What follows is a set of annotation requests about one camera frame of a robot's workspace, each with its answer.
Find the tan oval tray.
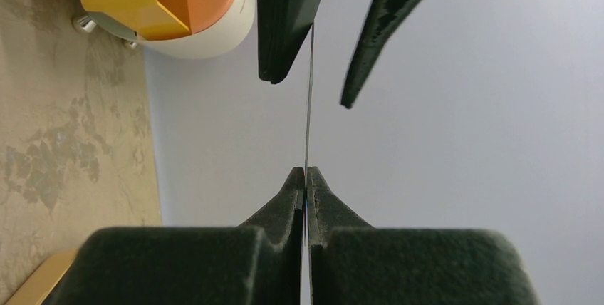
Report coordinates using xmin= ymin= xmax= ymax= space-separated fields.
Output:
xmin=6 ymin=249 xmax=78 ymax=305

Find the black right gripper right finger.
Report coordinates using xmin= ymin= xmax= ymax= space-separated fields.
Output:
xmin=306 ymin=167 xmax=539 ymax=304

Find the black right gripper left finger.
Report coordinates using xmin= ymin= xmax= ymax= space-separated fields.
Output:
xmin=48 ymin=167 xmax=304 ymax=304

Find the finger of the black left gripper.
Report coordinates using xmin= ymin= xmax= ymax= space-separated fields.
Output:
xmin=340 ymin=0 xmax=422 ymax=109
xmin=257 ymin=0 xmax=321 ymax=84

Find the white and orange drawer cabinet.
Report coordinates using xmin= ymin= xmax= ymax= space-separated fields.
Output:
xmin=73 ymin=0 xmax=256 ymax=59

